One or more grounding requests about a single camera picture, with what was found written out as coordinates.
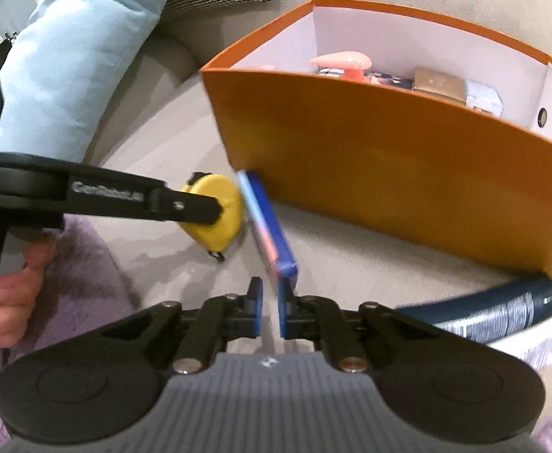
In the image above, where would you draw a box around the light blue pillow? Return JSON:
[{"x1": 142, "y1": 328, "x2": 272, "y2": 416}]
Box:
[{"x1": 0, "y1": 0, "x2": 185, "y2": 167}]

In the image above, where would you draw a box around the orange cardboard box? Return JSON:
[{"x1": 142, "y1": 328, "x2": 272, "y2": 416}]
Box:
[{"x1": 199, "y1": 0, "x2": 552, "y2": 280}]

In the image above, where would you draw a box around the beige sofa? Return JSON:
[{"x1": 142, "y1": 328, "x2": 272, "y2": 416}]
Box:
[{"x1": 82, "y1": 0, "x2": 552, "y2": 416}]

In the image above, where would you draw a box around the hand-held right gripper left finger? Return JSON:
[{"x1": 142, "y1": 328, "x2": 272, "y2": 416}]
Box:
[{"x1": 101, "y1": 276, "x2": 264, "y2": 376}]

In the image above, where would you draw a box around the small gold box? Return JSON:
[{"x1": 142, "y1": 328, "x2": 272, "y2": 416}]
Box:
[{"x1": 412, "y1": 66, "x2": 468, "y2": 103}]

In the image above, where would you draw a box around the yellow tape measure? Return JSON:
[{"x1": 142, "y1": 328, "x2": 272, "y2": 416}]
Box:
[{"x1": 179, "y1": 173, "x2": 245, "y2": 263}]

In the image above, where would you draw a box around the dark printed card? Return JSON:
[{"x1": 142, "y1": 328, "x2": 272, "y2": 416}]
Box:
[{"x1": 365, "y1": 71, "x2": 416, "y2": 90}]

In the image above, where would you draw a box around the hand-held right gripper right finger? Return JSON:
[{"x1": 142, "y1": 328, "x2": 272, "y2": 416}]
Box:
[{"x1": 277, "y1": 277, "x2": 447, "y2": 373}]

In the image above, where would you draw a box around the peach rubber toy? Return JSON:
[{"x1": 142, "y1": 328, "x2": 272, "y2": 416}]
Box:
[{"x1": 309, "y1": 50, "x2": 374, "y2": 82}]

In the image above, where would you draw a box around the small white box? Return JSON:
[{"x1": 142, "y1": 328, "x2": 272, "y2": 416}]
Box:
[{"x1": 465, "y1": 80, "x2": 504, "y2": 117}]

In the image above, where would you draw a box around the dark blue tube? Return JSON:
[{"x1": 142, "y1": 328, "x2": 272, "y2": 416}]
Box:
[{"x1": 393, "y1": 274, "x2": 552, "y2": 346}]

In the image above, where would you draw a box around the person's left hand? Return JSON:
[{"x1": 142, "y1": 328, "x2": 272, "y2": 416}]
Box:
[{"x1": 0, "y1": 235, "x2": 56, "y2": 351}]

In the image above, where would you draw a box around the blue packet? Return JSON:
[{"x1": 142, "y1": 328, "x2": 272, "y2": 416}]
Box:
[{"x1": 236, "y1": 170, "x2": 301, "y2": 290}]

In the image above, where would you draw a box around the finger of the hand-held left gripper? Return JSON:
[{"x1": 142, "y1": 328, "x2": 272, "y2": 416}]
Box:
[{"x1": 150, "y1": 187, "x2": 226, "y2": 227}]

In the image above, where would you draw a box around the white printed paper packet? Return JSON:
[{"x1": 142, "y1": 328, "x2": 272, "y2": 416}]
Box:
[{"x1": 490, "y1": 305, "x2": 552, "y2": 371}]

